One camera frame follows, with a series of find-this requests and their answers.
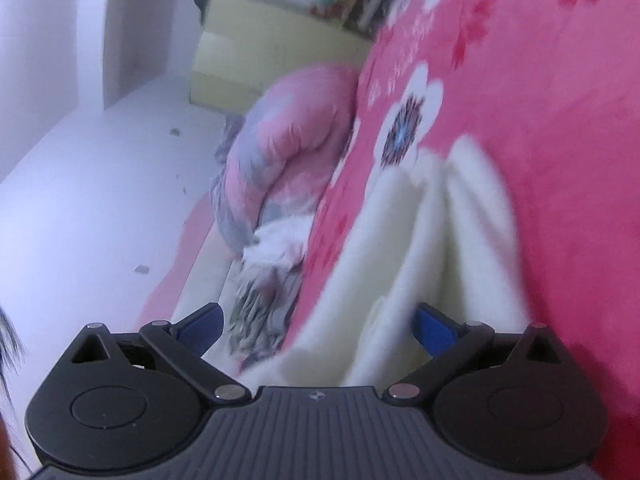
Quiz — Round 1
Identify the grey garment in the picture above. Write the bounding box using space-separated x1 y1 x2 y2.
227 260 303 361

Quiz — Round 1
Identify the pink grey rolled quilt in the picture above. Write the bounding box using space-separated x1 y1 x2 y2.
210 65 361 251

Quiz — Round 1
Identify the cream white sweater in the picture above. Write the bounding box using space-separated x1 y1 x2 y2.
240 137 533 388

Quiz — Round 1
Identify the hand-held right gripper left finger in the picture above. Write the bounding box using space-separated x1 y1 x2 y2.
70 302 253 403

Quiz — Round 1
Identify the white garment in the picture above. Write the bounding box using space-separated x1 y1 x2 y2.
242 212 316 266

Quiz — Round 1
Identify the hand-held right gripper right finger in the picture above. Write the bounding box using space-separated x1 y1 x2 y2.
385 302 563 403

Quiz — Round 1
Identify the pink floral blanket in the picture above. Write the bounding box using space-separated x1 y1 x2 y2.
285 0 640 480

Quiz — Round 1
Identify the cream pink bed headboard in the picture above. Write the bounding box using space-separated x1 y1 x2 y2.
140 195 251 341

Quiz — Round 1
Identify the pale yellow wardrobe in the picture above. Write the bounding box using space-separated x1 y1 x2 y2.
190 0 373 111

